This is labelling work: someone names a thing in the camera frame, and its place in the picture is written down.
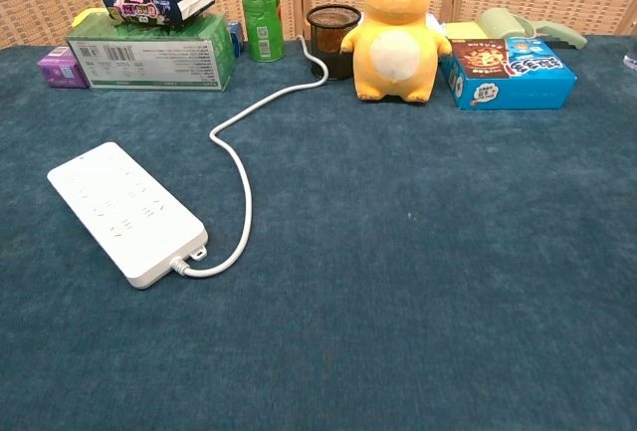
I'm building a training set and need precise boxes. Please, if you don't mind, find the pale green lint roller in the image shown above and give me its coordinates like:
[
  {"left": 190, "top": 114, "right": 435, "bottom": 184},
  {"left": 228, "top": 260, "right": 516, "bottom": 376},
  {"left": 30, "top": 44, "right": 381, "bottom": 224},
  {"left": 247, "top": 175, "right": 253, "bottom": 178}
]
[{"left": 476, "top": 6, "right": 589, "bottom": 51}]

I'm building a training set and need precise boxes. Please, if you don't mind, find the small purple box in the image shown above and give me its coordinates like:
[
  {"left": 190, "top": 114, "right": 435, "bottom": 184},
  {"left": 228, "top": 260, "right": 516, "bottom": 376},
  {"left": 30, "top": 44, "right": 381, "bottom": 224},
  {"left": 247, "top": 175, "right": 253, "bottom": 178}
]
[{"left": 36, "top": 45, "right": 91, "bottom": 90}]

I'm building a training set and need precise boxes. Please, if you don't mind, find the yellow-green sponge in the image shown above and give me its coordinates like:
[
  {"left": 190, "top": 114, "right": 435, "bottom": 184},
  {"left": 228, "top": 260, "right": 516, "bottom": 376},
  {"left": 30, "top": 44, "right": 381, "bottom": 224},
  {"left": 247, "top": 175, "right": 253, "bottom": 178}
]
[{"left": 72, "top": 8, "right": 110, "bottom": 29}]

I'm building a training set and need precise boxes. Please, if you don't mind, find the pale yellow pad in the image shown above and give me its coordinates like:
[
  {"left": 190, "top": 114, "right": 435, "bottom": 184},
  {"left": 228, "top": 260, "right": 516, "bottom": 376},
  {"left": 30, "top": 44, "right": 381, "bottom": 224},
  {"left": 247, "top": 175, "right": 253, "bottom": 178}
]
[{"left": 441, "top": 22, "right": 488, "bottom": 41}]

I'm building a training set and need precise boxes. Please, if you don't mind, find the yellow plush dinosaur toy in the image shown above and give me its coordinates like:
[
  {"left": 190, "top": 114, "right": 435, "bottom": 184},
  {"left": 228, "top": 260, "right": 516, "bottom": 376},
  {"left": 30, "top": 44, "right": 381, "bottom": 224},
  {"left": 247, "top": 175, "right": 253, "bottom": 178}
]
[{"left": 339, "top": 0, "right": 454, "bottom": 103}]

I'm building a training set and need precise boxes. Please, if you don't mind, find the black mesh pen holder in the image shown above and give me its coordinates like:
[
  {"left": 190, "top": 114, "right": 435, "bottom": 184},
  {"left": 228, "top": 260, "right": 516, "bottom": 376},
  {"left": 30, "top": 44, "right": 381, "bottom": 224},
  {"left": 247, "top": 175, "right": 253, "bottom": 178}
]
[{"left": 305, "top": 3, "right": 363, "bottom": 82}]

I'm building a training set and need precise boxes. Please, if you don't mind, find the small blue box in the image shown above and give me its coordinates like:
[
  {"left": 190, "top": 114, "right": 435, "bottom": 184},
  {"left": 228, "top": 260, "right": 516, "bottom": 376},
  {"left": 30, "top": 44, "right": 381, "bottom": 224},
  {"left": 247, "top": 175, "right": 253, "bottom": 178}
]
[{"left": 227, "top": 20, "right": 247, "bottom": 58}]

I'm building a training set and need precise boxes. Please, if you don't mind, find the teal tablecloth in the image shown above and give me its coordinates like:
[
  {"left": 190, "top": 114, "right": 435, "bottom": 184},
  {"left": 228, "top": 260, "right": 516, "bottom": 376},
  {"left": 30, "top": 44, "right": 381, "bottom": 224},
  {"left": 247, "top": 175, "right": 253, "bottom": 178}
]
[{"left": 0, "top": 34, "right": 637, "bottom": 431}]

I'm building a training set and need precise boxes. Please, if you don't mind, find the blue cookie box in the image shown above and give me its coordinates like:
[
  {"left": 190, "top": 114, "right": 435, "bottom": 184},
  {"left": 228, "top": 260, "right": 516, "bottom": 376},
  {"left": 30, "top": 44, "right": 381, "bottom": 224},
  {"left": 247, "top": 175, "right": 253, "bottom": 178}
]
[{"left": 439, "top": 36, "right": 579, "bottom": 111}]

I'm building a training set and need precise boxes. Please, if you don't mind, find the dark printed snack bag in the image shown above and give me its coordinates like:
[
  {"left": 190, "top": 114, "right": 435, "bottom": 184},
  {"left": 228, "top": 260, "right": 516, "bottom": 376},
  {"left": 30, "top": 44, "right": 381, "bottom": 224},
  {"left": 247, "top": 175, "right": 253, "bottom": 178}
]
[{"left": 100, "top": 0, "right": 217, "bottom": 29}]

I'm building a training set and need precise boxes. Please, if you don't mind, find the white power strip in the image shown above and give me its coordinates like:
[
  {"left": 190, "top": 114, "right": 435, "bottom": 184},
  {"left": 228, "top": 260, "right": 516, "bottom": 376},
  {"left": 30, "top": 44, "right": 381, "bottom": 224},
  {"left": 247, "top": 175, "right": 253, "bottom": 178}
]
[{"left": 46, "top": 140, "right": 209, "bottom": 291}]

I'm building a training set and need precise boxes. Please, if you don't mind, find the green chips can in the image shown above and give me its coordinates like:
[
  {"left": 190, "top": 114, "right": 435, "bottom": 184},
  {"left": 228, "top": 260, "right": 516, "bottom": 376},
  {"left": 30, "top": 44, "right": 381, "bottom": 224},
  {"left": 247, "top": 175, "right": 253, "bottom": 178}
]
[{"left": 234, "top": 0, "right": 287, "bottom": 63}]

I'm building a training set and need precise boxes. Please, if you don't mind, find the white power cable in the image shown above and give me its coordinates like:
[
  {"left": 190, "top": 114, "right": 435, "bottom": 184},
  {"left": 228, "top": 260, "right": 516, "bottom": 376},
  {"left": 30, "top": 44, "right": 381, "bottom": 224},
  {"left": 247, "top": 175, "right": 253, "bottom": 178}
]
[{"left": 168, "top": 34, "right": 330, "bottom": 280}]

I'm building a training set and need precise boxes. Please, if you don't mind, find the green cardboard box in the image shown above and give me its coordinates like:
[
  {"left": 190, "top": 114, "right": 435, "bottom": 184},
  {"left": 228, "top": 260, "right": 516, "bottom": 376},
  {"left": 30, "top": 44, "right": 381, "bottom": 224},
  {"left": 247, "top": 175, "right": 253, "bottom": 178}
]
[{"left": 65, "top": 11, "right": 238, "bottom": 93}]

